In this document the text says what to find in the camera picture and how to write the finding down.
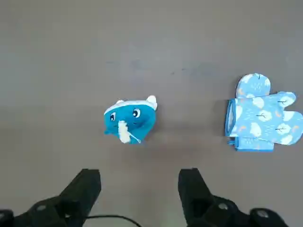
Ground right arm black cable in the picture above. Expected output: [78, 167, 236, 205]
[86, 214, 141, 227]

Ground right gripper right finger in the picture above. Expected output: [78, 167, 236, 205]
[178, 168, 290, 227]

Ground small blue plush doll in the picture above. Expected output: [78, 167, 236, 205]
[103, 95, 159, 145]

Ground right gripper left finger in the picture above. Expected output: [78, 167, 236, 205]
[0, 168, 102, 227]

